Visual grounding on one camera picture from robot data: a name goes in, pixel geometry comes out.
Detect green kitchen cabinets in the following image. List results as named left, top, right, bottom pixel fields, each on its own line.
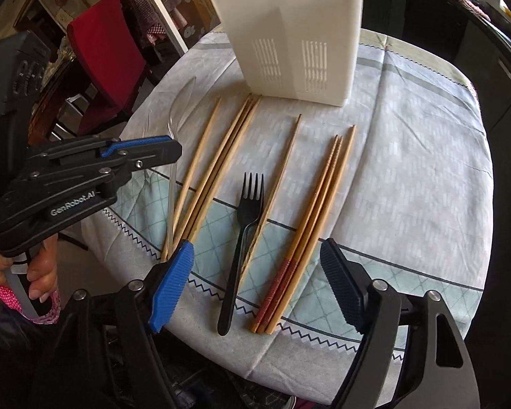
left=362, top=0, right=511, bottom=138

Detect person's left hand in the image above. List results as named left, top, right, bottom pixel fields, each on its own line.
left=0, top=235, right=58, bottom=303

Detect plain wooden chopstick right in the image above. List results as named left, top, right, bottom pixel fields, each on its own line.
left=252, top=126, right=357, bottom=334

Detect red chair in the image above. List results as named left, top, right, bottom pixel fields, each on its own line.
left=67, top=0, right=148, bottom=135

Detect wooden chopstick far left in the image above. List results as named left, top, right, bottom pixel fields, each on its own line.
left=160, top=97, right=221, bottom=262

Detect black plastic fork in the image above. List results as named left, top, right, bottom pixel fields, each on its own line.
left=217, top=173, right=265, bottom=336

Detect red-tipped chopstick middle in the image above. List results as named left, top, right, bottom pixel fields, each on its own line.
left=256, top=136, right=345, bottom=335

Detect patterned grey tablecloth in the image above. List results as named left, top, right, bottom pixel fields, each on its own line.
left=81, top=27, right=495, bottom=406

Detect pink patterned left sleeve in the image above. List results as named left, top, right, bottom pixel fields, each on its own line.
left=0, top=276, right=61, bottom=325

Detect wooden chopstick middle single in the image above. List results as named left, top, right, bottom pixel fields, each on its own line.
left=240, top=115, right=303, bottom=283

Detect white plastic utensil holder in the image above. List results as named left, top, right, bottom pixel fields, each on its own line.
left=210, top=0, right=363, bottom=106

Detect pink dish cloth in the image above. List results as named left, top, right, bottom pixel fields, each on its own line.
left=457, top=0, right=491, bottom=22

